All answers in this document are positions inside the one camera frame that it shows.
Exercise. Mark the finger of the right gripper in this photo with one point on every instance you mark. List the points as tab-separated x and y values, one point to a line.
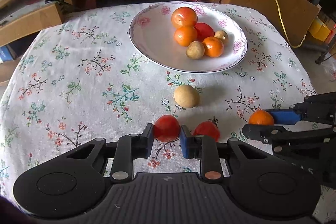
280	136
318	109

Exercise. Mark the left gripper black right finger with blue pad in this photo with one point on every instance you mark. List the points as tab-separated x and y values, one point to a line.
203	148

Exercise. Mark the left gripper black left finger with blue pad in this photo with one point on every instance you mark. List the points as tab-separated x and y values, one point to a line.
129	148

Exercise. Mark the orange mandarin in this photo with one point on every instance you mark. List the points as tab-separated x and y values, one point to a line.
185	35
214	47
261	117

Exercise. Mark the red cherry tomato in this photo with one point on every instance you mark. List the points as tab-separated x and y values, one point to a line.
203	31
207	128
166	128

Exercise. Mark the beige longan fruit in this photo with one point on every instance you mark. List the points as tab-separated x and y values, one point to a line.
223	36
186	96
195	50

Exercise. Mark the large red apple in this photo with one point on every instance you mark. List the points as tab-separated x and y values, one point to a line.
184	16

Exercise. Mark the yellow box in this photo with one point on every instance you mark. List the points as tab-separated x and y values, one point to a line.
319	30

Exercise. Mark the floral white tablecloth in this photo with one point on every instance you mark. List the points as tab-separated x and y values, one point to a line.
40	121

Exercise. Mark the white floral ceramic plate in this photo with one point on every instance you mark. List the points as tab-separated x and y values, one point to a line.
152	34

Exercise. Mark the blue white box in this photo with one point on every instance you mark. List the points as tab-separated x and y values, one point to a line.
5	54

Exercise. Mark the silver media player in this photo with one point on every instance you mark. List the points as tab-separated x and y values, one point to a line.
20	8

